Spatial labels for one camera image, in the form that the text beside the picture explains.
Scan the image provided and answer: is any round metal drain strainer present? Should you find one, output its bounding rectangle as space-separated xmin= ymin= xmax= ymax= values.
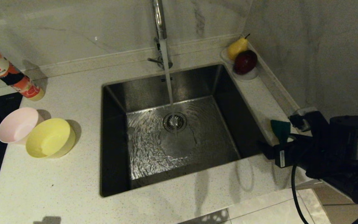
xmin=163 ymin=112 xmax=187 ymax=133

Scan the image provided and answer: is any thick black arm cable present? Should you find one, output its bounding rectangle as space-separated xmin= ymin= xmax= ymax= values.
xmin=291 ymin=163 xmax=358 ymax=224

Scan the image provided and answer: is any chrome faucet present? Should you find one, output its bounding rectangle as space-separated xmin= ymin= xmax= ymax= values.
xmin=147 ymin=0 xmax=173 ymax=70

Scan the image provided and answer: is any pink plastic bowl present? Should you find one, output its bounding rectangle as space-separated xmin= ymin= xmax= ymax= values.
xmin=0 ymin=107 xmax=45 ymax=146

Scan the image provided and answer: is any yellow plastic bowl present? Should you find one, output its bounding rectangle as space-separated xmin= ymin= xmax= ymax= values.
xmin=26 ymin=118 xmax=76 ymax=159

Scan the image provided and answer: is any green yellow sponge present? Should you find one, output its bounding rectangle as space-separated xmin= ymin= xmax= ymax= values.
xmin=271 ymin=120 xmax=291 ymax=145

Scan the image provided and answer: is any dark red apple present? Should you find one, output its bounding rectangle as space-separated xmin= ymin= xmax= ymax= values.
xmin=234 ymin=50 xmax=258 ymax=75

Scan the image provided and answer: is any stainless steel sink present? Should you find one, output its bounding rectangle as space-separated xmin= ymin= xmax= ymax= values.
xmin=100 ymin=64 xmax=273 ymax=198

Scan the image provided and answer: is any orange white dish soap bottle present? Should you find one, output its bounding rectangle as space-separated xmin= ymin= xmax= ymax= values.
xmin=0 ymin=43 xmax=45 ymax=101

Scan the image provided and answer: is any small white dish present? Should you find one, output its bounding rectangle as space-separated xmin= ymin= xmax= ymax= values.
xmin=220 ymin=47 xmax=235 ymax=64
xmin=231 ymin=67 xmax=259 ymax=82

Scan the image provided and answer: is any yellow pear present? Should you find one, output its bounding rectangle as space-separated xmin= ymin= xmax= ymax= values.
xmin=227 ymin=34 xmax=250 ymax=61

